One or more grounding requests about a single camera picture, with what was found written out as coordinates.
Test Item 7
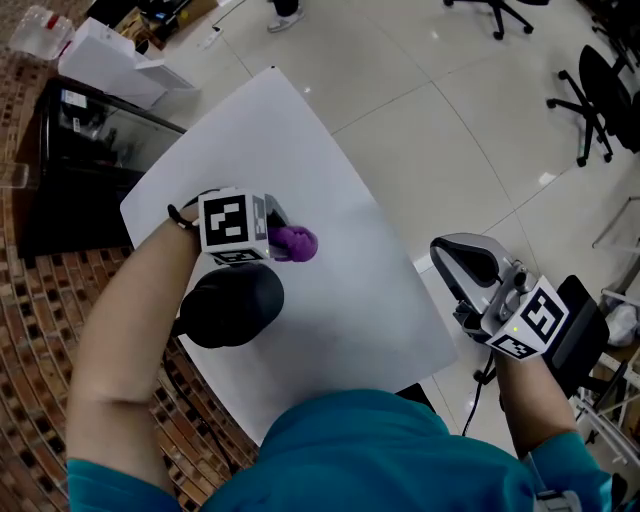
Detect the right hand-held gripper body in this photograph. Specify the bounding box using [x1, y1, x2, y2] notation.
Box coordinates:
[452, 257, 571, 364]

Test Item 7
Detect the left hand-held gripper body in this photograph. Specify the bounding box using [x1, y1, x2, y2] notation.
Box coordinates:
[189, 187, 275, 266]

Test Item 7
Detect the purple cloth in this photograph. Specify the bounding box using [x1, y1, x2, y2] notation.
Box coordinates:
[267, 224, 320, 264]

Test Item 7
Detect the black thermos jug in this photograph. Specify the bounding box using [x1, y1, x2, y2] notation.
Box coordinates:
[172, 262, 286, 350]

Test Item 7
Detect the person's left forearm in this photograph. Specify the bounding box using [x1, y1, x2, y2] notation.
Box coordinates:
[66, 207, 211, 494]

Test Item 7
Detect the person's right forearm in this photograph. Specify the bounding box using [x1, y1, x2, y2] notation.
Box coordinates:
[492, 349, 581, 459]

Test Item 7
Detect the black office chair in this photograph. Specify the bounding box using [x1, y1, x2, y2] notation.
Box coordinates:
[442, 0, 551, 41]
[459, 274, 629, 436]
[546, 44, 640, 169]

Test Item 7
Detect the black wristband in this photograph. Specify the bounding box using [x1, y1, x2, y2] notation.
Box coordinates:
[167, 203, 200, 231]

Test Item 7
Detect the white table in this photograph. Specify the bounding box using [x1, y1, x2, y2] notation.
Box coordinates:
[119, 66, 459, 446]

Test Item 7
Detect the white plastic bag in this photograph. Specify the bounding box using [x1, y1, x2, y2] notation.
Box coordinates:
[607, 302, 640, 346]

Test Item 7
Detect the black cabinet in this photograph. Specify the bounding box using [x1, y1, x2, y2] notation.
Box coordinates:
[17, 74, 189, 259]

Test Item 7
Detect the person's teal shirt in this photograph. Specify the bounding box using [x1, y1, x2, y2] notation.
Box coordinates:
[67, 389, 614, 512]

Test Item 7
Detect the cardboard box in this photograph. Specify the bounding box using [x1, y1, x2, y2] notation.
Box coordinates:
[117, 0, 221, 51]

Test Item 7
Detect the clear glass bottle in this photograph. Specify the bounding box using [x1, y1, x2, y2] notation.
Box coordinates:
[0, 162, 30, 190]

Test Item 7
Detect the clear water dispenser bottle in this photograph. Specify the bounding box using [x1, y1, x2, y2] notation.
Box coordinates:
[9, 4, 76, 61]

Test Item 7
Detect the grey shoulder strap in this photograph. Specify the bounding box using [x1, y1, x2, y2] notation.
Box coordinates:
[519, 449, 571, 512]

